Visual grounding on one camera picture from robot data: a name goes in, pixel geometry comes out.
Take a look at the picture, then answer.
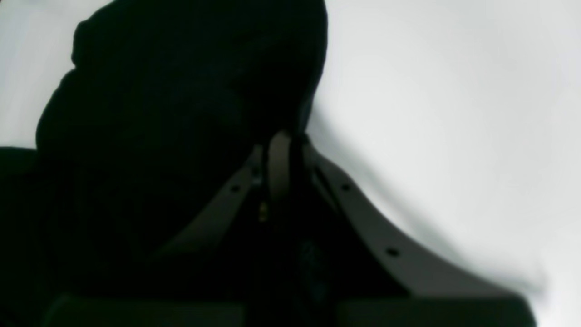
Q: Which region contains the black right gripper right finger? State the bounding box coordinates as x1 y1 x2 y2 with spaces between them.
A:
302 141 536 327

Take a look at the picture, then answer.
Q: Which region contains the black T-shirt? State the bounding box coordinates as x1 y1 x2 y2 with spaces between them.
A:
0 0 328 327

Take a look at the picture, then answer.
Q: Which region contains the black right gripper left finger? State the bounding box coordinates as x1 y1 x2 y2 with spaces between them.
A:
43 132 293 327

